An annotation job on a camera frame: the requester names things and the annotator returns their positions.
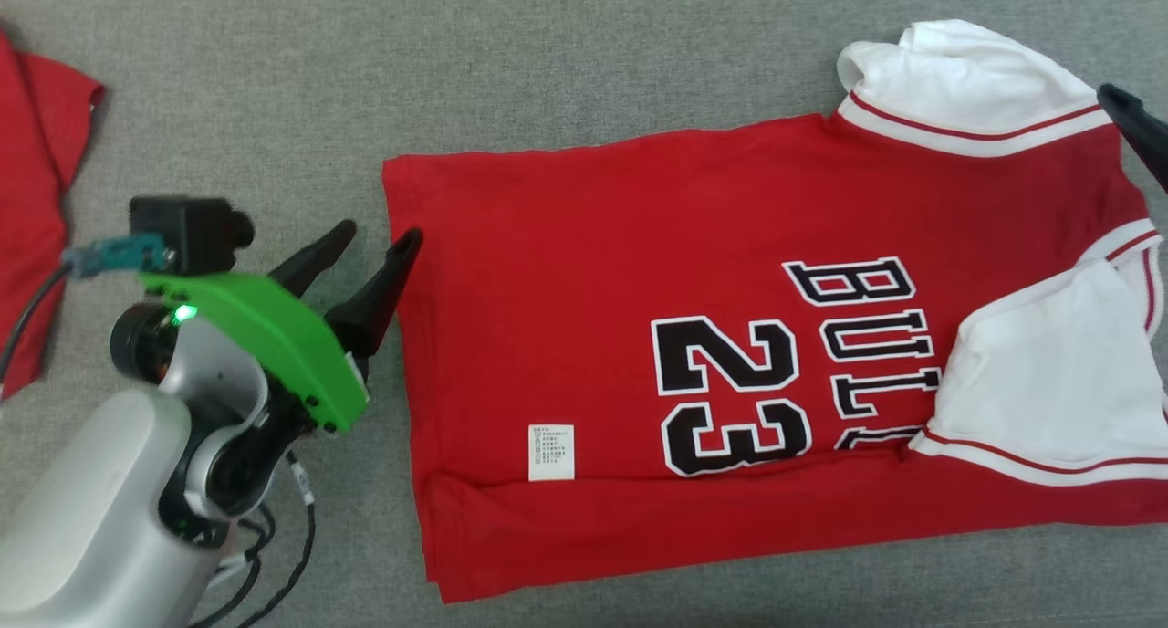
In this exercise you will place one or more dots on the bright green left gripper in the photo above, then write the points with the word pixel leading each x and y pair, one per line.
pixel 265 322

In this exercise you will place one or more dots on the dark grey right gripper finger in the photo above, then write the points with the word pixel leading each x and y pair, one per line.
pixel 1145 130

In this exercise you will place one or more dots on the red white Bulls jersey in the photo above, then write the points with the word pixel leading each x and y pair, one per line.
pixel 593 290

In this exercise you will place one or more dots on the red shorts with white trim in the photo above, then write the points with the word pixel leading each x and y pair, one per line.
pixel 36 199

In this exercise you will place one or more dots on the grey fabric sofa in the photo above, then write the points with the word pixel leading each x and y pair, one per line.
pixel 274 62

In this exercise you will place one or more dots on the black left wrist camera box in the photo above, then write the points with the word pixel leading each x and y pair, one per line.
pixel 187 231

